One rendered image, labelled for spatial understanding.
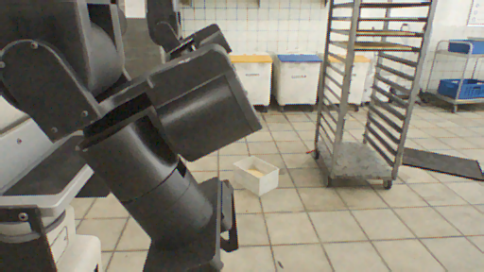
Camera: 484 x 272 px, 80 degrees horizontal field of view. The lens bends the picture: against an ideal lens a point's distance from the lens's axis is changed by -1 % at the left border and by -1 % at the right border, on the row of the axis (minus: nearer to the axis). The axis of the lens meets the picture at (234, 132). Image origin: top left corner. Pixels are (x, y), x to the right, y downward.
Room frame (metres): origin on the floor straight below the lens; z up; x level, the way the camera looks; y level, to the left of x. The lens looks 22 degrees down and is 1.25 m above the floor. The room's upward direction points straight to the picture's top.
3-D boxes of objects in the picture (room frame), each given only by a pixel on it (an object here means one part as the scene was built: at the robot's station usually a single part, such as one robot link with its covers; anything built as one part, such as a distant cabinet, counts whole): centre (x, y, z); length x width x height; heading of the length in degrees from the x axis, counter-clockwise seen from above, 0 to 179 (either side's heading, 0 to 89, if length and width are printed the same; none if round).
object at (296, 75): (4.10, -0.86, 0.38); 0.64 x 0.54 x 0.77; 2
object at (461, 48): (4.08, -3.17, 0.87); 0.40 x 0.30 x 0.16; 7
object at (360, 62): (4.14, -1.51, 0.38); 0.64 x 0.54 x 0.77; 1
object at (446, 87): (4.13, -3.36, 0.28); 0.56 x 0.38 x 0.20; 101
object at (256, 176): (2.00, -0.17, 0.08); 0.30 x 0.22 x 0.16; 40
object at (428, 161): (2.34, -1.88, 0.01); 0.60 x 0.40 x 0.03; 60
